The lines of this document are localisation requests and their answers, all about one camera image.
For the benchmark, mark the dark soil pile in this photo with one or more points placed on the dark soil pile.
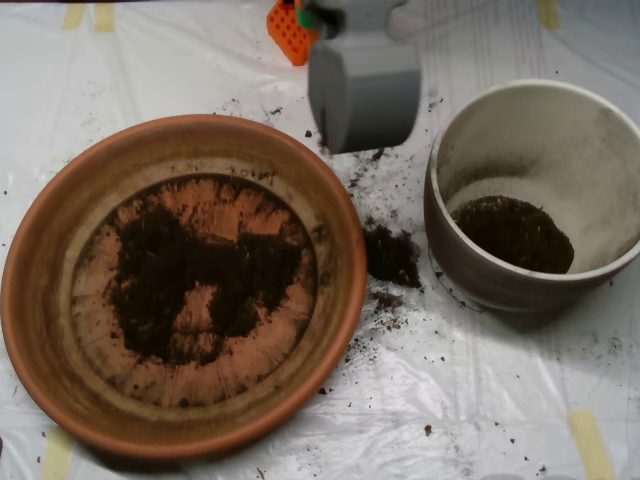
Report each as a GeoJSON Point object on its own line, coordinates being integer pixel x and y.
{"type": "Point", "coordinates": [165, 280]}

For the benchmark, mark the large spilled soil heap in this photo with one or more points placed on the large spilled soil heap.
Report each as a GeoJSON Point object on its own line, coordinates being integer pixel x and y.
{"type": "Point", "coordinates": [390, 257]}

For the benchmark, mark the small spilled soil clump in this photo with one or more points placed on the small spilled soil clump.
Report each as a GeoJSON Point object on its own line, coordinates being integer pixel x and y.
{"type": "Point", "coordinates": [387, 300]}

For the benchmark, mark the white round plant pot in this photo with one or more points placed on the white round plant pot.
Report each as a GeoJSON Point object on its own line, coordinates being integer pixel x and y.
{"type": "Point", "coordinates": [500, 295]}

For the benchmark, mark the terracotta plant saucer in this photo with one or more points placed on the terracotta plant saucer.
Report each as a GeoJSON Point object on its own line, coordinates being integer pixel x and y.
{"type": "Point", "coordinates": [40, 300]}

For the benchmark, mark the beige masking tape strip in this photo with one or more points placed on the beige masking tape strip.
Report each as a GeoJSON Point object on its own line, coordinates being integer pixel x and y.
{"type": "Point", "coordinates": [57, 455]}
{"type": "Point", "coordinates": [105, 17]}
{"type": "Point", "coordinates": [548, 14]}
{"type": "Point", "coordinates": [73, 16]}
{"type": "Point", "coordinates": [592, 445]}

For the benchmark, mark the clear plastic cover sheet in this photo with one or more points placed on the clear plastic cover sheet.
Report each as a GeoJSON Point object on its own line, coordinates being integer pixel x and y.
{"type": "Point", "coordinates": [450, 400]}

